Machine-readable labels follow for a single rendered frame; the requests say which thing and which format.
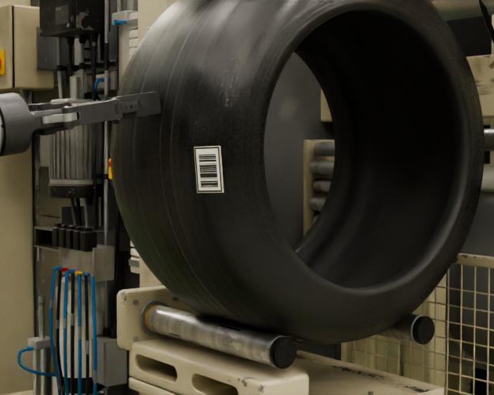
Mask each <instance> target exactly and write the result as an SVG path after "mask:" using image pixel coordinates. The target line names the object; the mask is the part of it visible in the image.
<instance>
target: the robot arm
mask: <svg viewBox="0 0 494 395"><path fill-rule="evenodd" d="M100 98H101V100H100V101H94V100H92V101H90V102H88V103H77V104H70V103H38V104H31V105H28V108H27V104H26V103H25V101H24V99H23V98H22V97H21V96H20V95H18V94H16V93H14V92H11V93H5V94H0V157H1V156H6V155H11V154H20V153H23V152H25V151H26V150H27V149H28V148H29V146H30V145H31V141H32V138H31V137H32V136H39V135H41V136H47V135H52V134H55V133H56V132H59V131H64V130H69V129H73V128H74V127H75V126H79V125H87V124H91V123H96V122H101V121H110V120H112V121H114V123H115V124H121V120H122V119H127V118H136V117H142V116H147V115H152V114H160V113H161V104H160V99H159V92H145V93H139V94H132V95H127V96H116V97H110V98H108V100H107V95H100Z"/></svg>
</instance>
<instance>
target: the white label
mask: <svg viewBox="0 0 494 395"><path fill-rule="evenodd" d="M194 160H195V171H196V182H197V192H198V193H223V192H224V191H223V170H222V158H221V147H220V146H211V147H194Z"/></svg>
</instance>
